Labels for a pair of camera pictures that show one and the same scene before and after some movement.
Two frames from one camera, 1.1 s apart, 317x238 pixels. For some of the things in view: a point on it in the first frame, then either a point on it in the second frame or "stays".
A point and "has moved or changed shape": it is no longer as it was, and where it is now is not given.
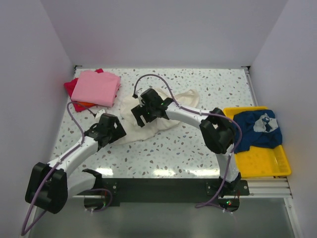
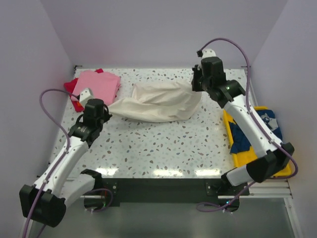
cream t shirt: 189,99 has moved or changed shape
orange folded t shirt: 80,106 stays
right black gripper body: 146,111 to 198,83
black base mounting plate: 171,190 stays
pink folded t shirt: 96,88 stays
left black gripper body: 116,133 to 107,116
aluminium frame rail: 272,188 stays
